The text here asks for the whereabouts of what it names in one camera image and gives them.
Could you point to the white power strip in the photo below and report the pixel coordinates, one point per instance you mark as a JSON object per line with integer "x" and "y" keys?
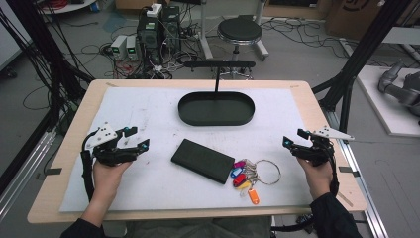
{"x": 154, "y": 10}

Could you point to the aluminium rail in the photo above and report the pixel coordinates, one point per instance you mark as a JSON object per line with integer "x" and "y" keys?
{"x": 366, "y": 191}
{"x": 23, "y": 175}

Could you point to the person's left hand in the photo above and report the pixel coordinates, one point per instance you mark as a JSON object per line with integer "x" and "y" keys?
{"x": 106, "y": 180}

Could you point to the black computer tower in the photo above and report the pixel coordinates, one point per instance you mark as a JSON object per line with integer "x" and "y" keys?
{"x": 171, "y": 29}
{"x": 149, "y": 36}

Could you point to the brown cardboard box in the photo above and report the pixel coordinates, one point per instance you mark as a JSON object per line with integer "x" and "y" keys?
{"x": 353, "y": 18}

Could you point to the person's lap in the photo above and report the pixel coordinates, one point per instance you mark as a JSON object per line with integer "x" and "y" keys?
{"x": 198, "y": 228}

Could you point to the black metal frame post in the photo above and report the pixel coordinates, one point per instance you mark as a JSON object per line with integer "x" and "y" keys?
{"x": 39, "y": 43}
{"x": 363, "y": 49}

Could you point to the black flat wallet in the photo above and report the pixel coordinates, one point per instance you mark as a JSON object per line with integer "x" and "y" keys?
{"x": 203, "y": 161}

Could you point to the person's right hand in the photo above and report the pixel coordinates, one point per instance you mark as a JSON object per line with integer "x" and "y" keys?
{"x": 319, "y": 180}

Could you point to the black tape strip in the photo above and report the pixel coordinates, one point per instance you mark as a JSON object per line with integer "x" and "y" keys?
{"x": 53, "y": 171}
{"x": 348, "y": 171}

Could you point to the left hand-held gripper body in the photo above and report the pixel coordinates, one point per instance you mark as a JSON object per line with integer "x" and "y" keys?
{"x": 110, "y": 153}

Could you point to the black round stool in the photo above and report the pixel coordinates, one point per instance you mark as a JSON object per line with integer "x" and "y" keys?
{"x": 240, "y": 29}

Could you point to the white power supply unit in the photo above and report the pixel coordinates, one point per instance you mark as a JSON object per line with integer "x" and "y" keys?
{"x": 119, "y": 46}
{"x": 132, "y": 46}

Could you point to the white table mat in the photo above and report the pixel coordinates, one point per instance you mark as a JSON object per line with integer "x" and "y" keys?
{"x": 158, "y": 109}

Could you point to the white platform board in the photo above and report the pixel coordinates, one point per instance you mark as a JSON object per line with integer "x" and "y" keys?
{"x": 379, "y": 109}

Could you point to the black oval tray with stand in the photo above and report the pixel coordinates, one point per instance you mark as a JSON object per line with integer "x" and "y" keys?
{"x": 216, "y": 110}

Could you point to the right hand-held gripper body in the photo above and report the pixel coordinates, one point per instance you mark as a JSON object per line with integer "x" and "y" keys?
{"x": 317, "y": 153}

